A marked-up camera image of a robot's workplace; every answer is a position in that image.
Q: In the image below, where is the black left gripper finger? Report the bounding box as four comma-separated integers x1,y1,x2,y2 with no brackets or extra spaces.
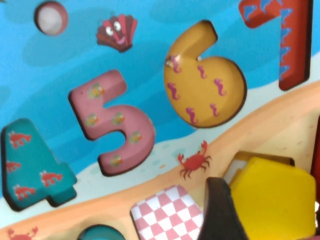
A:
197,176,250,240

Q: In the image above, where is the yellow pentagon piece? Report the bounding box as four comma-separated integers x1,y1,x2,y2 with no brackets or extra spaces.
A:
228,156,317,240

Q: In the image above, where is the colourful wooden number puzzle board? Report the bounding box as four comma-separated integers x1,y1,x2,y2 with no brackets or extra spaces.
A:
0,0,320,240

